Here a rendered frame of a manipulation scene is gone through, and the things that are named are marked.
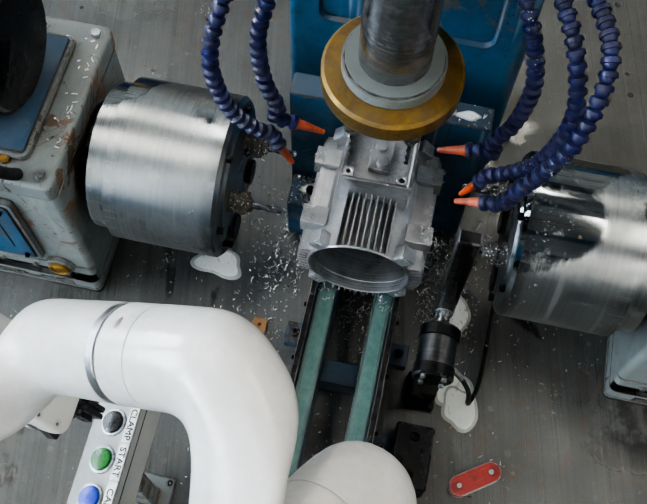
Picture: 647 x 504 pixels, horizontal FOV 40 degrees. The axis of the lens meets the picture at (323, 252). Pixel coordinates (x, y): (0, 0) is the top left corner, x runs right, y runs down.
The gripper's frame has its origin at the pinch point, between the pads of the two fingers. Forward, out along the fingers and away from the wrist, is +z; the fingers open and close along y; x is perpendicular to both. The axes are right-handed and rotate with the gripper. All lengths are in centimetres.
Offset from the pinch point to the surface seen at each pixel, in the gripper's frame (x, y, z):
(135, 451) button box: -3.6, -2.9, 8.2
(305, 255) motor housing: -16.6, 31.1, 17.0
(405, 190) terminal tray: -33, 39, 11
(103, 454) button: -0.5, -4.3, 5.8
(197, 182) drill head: -5.8, 33.6, 0.5
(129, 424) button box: -2.6, 0.2, 6.5
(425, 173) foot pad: -33, 46, 18
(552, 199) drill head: -52, 40, 16
